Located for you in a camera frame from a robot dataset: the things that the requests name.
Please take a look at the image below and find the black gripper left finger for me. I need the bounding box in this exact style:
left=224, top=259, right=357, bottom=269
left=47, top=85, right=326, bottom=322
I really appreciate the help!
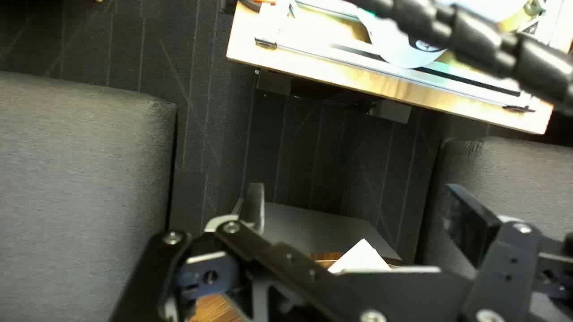
left=110, top=180, right=269, bottom=322

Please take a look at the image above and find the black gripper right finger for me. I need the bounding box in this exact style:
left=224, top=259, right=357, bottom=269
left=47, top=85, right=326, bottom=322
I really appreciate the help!
left=444, top=182, right=573, bottom=322

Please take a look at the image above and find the dark grey sofa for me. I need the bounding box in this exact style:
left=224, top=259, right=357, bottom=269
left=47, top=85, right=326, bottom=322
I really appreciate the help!
left=0, top=69, right=179, bottom=322

